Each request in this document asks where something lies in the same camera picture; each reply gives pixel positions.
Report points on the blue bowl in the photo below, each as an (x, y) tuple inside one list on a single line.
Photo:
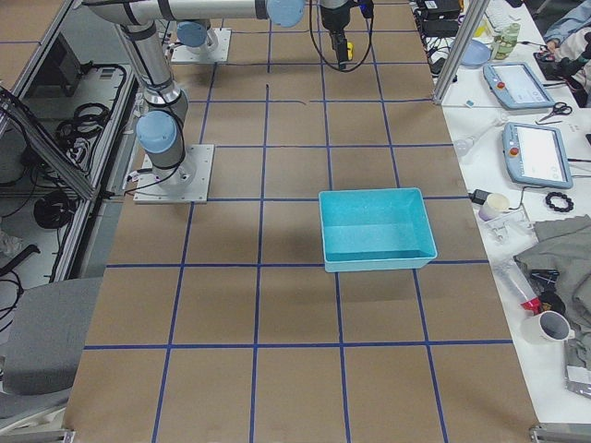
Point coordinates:
[(476, 54)]

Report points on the teach pendant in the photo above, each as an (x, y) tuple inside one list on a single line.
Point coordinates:
[(516, 86), (535, 155)]

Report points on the turquoise plastic bin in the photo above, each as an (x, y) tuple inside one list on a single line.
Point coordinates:
[(375, 229)]

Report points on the lower teach pendant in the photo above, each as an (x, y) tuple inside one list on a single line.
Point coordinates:
[(535, 155)]

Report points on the yellow beetle toy car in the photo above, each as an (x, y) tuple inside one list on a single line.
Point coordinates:
[(350, 51)]

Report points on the green glass jar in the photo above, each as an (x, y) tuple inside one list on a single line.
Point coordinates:
[(504, 43)]

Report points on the white mug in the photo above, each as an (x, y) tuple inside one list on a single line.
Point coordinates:
[(547, 327)]

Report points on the clear tube red cap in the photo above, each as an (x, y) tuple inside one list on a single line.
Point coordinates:
[(518, 286)]

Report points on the grey chair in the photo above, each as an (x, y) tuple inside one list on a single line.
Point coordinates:
[(44, 347)]

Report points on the aluminium frame post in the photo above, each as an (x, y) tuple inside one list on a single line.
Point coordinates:
[(474, 13)]

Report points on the grey cloth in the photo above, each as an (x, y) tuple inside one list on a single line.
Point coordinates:
[(564, 245)]

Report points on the upper teach pendant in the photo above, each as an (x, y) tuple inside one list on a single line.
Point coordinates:
[(516, 86)]

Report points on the black scissors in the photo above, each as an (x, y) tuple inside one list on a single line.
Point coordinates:
[(559, 108)]

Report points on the white plastic spoon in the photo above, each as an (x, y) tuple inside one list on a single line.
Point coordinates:
[(464, 145)]

